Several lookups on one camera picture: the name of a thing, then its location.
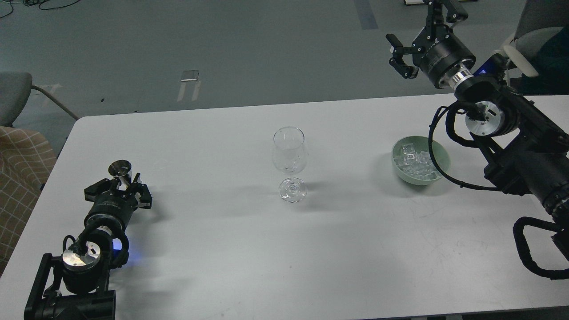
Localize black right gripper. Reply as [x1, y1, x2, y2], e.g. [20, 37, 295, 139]
[385, 0, 476, 89]

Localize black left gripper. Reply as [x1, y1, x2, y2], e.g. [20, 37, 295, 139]
[84, 173, 152, 234]

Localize steel double jigger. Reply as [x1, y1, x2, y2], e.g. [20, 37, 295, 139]
[108, 160, 132, 190]

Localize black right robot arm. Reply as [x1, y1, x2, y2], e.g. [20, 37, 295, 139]
[386, 0, 569, 280]

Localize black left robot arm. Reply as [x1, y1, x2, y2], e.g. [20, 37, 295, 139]
[23, 172, 152, 320]

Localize pile of ice cubes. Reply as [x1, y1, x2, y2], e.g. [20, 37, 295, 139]
[393, 143, 442, 185]

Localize clear wine glass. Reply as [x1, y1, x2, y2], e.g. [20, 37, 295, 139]
[272, 126, 309, 203]

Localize beige checkered cushion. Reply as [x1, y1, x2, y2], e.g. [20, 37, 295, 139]
[0, 126, 56, 273]

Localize grey office chair right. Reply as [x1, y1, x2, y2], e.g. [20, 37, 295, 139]
[496, 0, 569, 86]

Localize green bowl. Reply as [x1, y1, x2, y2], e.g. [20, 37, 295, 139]
[391, 136, 451, 186]

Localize person in teal sweater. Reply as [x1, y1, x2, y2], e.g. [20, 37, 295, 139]
[521, 26, 569, 95]

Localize black floor cables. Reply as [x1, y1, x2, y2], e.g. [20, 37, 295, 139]
[0, 0, 80, 19]

